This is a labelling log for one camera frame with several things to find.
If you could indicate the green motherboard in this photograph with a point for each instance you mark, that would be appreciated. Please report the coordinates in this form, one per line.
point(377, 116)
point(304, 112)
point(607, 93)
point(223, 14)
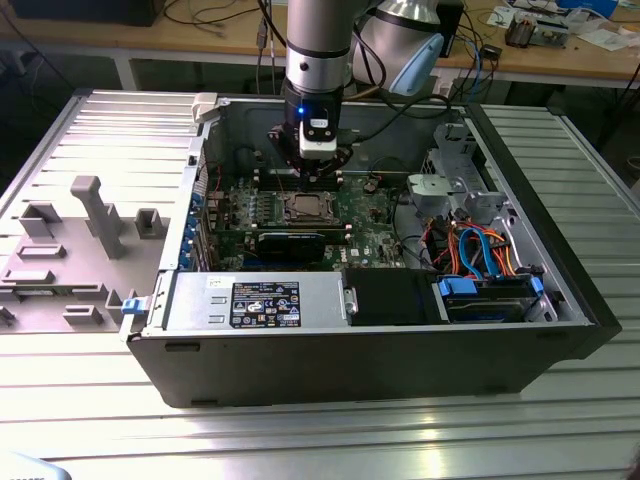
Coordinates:
point(367, 237)

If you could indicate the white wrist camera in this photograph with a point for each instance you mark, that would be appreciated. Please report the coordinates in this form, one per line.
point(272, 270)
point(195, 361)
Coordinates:
point(317, 147)

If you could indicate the white papers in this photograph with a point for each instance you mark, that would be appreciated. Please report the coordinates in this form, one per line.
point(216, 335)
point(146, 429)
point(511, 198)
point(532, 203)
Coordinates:
point(600, 37)

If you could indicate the CPU cooler heatsink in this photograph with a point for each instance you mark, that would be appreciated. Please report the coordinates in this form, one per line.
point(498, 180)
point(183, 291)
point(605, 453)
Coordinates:
point(520, 32)

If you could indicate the black upright box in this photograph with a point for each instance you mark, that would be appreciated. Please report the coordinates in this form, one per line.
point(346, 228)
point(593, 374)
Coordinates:
point(452, 20)

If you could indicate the grey parts rack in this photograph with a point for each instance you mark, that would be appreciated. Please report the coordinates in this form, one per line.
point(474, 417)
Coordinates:
point(97, 215)

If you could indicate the wooden desk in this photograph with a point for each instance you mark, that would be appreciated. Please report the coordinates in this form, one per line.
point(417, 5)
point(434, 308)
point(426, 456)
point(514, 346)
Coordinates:
point(210, 42)

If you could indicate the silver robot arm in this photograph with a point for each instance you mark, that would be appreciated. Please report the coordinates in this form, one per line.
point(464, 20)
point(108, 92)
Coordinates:
point(317, 60)

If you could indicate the blue plastic clip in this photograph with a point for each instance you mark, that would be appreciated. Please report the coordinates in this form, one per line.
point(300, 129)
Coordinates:
point(132, 307)

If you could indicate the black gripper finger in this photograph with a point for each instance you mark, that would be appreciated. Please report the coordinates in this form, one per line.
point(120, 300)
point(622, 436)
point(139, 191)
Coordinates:
point(282, 145)
point(345, 156)

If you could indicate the grey electronic module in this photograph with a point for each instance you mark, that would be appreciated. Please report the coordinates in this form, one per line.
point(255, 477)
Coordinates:
point(550, 34)

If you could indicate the blue box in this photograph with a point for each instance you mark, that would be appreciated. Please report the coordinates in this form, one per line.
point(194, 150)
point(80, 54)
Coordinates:
point(590, 6)

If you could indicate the silver metal drive cage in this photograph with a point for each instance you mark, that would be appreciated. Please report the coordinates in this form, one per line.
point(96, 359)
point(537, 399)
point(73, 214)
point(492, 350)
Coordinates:
point(430, 189)

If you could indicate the seated person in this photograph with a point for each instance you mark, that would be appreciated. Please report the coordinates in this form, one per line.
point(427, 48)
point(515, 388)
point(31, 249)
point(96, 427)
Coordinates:
point(636, 465)

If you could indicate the black graphics card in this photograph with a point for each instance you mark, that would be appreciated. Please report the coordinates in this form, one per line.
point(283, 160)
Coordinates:
point(292, 247)

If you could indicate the white rounded device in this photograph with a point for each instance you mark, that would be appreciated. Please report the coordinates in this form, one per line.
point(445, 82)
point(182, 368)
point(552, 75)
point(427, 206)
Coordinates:
point(25, 470)

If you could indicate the black monitor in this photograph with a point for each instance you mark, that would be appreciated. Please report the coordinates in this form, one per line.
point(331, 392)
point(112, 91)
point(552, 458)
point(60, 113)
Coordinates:
point(85, 12)

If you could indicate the grey power supply unit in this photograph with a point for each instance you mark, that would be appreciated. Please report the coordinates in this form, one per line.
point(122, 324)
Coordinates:
point(200, 295)

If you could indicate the white plastic case latch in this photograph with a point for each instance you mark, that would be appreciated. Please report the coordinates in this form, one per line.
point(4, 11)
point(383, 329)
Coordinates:
point(205, 107)

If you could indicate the black PC case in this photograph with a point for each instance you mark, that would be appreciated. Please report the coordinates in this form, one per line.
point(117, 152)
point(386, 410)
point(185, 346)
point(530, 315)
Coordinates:
point(350, 370)

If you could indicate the hard disk in blue carrier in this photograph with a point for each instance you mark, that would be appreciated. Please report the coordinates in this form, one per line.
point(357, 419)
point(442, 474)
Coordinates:
point(480, 312)

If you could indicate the coin cell battery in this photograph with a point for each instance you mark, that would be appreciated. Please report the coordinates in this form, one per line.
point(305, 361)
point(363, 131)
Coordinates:
point(371, 186)

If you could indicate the silver CPU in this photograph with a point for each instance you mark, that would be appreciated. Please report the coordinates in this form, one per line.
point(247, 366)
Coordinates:
point(308, 205)

